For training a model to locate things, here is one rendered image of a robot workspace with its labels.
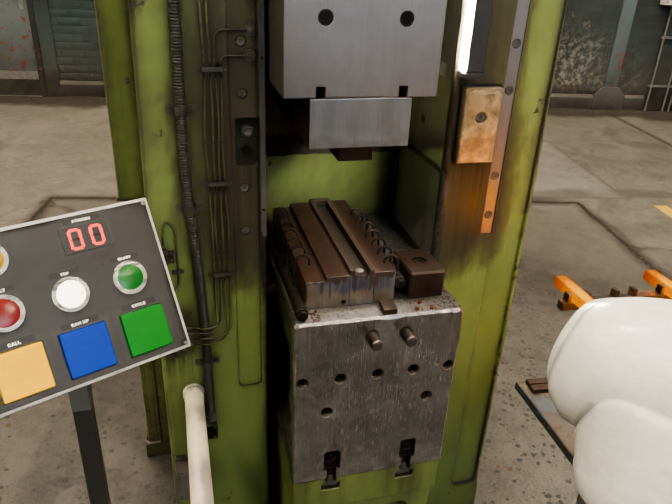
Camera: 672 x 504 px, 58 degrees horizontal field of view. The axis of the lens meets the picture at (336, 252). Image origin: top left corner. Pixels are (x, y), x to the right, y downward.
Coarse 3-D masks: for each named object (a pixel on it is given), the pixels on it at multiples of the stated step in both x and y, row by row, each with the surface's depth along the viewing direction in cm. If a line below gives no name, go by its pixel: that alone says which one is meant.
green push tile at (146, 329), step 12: (132, 312) 105; (144, 312) 106; (156, 312) 107; (132, 324) 104; (144, 324) 105; (156, 324) 107; (132, 336) 104; (144, 336) 105; (156, 336) 106; (168, 336) 108; (132, 348) 104; (144, 348) 105; (156, 348) 106
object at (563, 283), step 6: (558, 276) 142; (564, 276) 142; (558, 282) 141; (564, 282) 140; (570, 282) 140; (558, 288) 141; (564, 288) 139; (570, 288) 137; (576, 288) 138; (576, 294) 135; (582, 294) 135; (576, 300) 135; (582, 300) 133; (588, 300) 133
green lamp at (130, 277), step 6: (132, 264) 106; (120, 270) 105; (126, 270) 105; (132, 270) 106; (138, 270) 106; (120, 276) 105; (126, 276) 105; (132, 276) 106; (138, 276) 106; (120, 282) 104; (126, 282) 105; (132, 282) 106; (138, 282) 106; (126, 288) 105; (132, 288) 106
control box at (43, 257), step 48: (0, 240) 95; (48, 240) 99; (96, 240) 103; (144, 240) 108; (0, 288) 94; (48, 288) 98; (96, 288) 102; (144, 288) 107; (0, 336) 93; (48, 336) 97
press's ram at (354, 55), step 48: (288, 0) 103; (336, 0) 105; (384, 0) 107; (432, 0) 109; (288, 48) 107; (336, 48) 109; (384, 48) 111; (432, 48) 113; (288, 96) 110; (336, 96) 113; (384, 96) 115; (432, 96) 118
